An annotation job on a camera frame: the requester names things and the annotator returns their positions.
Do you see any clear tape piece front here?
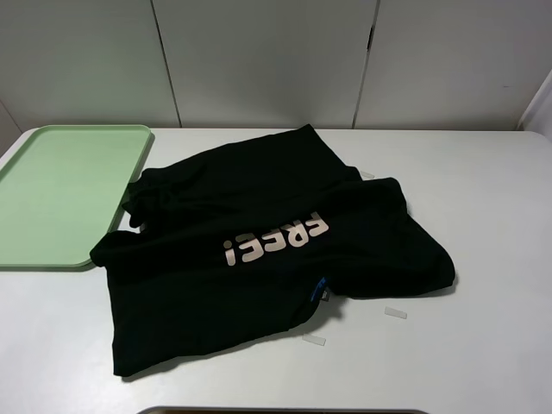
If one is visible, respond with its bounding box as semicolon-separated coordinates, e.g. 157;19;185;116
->
302;334;326;347

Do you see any light green plastic tray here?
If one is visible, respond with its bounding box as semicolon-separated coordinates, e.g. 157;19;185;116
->
1;125;152;268

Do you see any black door hinge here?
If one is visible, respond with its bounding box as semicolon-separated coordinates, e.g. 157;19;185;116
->
367;25;375;51

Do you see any black short sleeve shirt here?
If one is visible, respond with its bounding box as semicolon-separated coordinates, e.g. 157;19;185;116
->
91;125;455;377

